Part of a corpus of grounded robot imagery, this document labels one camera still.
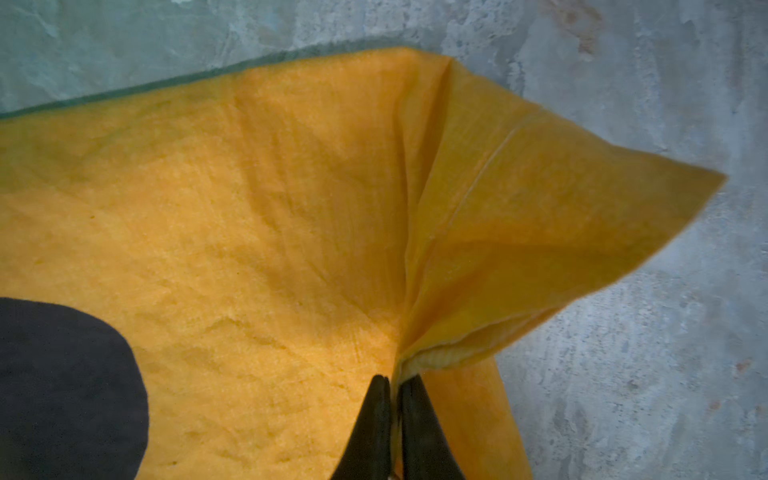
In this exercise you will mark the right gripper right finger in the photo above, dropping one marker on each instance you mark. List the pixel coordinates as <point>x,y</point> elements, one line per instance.
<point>426,454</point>

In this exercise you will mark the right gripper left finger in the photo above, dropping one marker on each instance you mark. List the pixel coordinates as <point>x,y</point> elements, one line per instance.
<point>367,455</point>

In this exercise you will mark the yellow printed pillowcase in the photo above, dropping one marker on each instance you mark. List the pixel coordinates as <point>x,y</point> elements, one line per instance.
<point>264,242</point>

